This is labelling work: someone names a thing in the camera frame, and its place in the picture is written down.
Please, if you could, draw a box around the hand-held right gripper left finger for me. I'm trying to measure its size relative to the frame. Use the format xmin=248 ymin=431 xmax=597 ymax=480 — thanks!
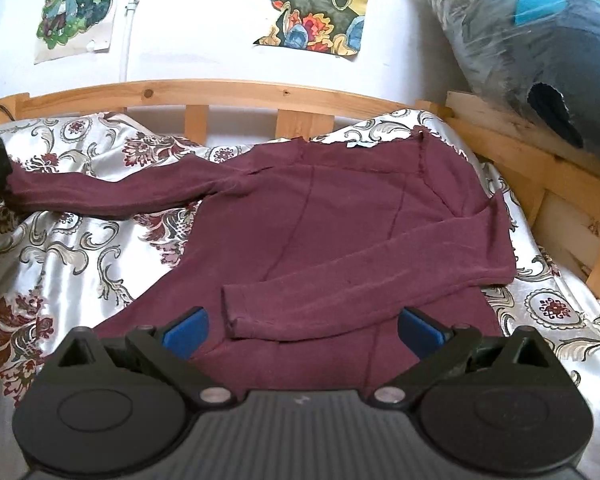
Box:
xmin=55 ymin=307 xmax=237 ymax=407

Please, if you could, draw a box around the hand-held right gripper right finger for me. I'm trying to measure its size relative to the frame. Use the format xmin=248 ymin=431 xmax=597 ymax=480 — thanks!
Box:
xmin=367 ymin=307 xmax=552 ymax=407

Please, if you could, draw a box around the maroon long-sleeve sweater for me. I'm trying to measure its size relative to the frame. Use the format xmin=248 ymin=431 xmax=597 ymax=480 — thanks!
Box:
xmin=2 ymin=130 xmax=518 ymax=393

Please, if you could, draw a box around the floral satin bedspread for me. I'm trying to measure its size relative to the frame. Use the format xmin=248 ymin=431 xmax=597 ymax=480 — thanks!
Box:
xmin=0 ymin=102 xmax=600 ymax=480

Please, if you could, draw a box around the plastic-wrapped dark bundle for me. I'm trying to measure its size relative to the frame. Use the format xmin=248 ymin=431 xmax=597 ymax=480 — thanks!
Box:
xmin=426 ymin=0 xmax=600 ymax=152

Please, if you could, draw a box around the green cartoon girl wall poster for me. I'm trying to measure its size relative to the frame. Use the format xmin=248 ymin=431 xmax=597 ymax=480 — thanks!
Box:
xmin=34 ymin=0 xmax=127 ymax=65

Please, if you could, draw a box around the wooden bed frame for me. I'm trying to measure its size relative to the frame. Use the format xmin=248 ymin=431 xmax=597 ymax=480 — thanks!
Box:
xmin=0 ymin=79 xmax=600 ymax=306

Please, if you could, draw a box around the colourful flower wall poster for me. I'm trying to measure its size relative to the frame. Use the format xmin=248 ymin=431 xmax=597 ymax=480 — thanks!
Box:
xmin=252 ymin=0 xmax=372 ymax=61

